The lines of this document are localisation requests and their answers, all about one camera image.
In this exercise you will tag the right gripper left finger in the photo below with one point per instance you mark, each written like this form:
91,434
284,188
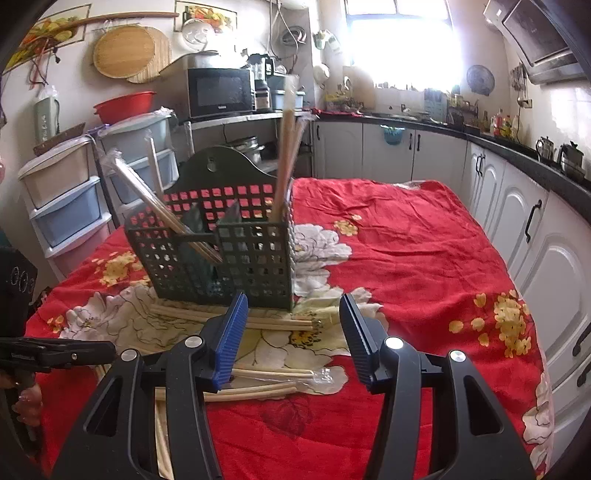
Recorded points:
114,437

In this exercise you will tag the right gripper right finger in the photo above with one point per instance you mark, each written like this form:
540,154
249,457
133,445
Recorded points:
472,437

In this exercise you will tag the chopsticks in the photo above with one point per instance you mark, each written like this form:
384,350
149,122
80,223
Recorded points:
291,131
113,161

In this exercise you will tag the white lower kitchen cabinets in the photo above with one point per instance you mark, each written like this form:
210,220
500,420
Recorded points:
536,218

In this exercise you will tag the bright kitchen window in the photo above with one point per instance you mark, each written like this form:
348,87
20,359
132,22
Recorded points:
405,44

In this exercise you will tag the operator hand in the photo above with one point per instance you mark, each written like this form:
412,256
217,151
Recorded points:
29,405

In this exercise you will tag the pastel drawer tower left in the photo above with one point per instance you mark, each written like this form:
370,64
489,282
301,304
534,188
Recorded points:
65,202

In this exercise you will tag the pastel drawer tower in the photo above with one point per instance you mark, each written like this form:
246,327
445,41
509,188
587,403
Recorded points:
65,202
129,138

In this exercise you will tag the black perforated utensil basket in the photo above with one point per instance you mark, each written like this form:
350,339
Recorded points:
225,201

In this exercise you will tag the pastel drawer tower right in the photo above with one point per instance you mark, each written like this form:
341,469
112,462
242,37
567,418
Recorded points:
129,138

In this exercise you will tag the red plastic basin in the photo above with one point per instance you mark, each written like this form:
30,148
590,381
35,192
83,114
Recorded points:
120,108

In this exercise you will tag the small metal teapot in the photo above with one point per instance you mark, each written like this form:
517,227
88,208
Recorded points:
545,149

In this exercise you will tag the black kettle on stove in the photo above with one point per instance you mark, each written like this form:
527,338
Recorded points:
571,160

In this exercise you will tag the stainless steel pots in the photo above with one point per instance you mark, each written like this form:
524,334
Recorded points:
250,147

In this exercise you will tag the metal storage shelf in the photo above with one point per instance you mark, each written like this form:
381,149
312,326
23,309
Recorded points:
232,131

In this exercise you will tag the teal hanging basket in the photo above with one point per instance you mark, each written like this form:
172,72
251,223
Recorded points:
393,135

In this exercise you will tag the round woven bamboo tray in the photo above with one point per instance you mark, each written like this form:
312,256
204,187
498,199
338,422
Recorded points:
132,53

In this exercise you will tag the black microwave oven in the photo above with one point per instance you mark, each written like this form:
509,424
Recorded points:
202,85

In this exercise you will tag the framed fruit picture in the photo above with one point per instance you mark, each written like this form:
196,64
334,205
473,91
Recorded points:
49,32

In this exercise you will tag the upright wrapped chopsticks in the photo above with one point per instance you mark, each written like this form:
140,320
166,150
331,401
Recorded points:
291,131

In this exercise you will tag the black range hood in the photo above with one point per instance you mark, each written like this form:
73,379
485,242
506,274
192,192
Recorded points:
544,53

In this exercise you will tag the round wall fan vent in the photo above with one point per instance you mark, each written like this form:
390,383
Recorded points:
481,80

